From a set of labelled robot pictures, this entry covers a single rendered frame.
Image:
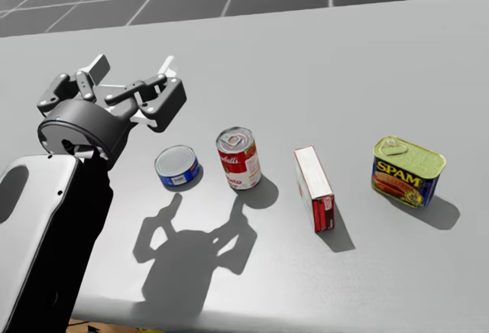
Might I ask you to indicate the red and white can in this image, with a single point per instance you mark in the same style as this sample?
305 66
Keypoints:
238 161

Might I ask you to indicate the blue flat can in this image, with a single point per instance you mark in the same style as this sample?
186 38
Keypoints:
175 165

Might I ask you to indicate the green and blue rectangular can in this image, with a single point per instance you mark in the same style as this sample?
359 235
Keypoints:
407 172

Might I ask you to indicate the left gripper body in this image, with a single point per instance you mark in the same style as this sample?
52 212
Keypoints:
88 127

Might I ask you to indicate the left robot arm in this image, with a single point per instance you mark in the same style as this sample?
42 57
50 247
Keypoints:
49 241

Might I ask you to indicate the long red and white carton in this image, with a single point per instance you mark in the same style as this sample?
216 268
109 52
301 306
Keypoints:
313 180

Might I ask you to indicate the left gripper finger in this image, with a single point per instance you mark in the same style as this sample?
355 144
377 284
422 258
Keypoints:
61 88
164 100

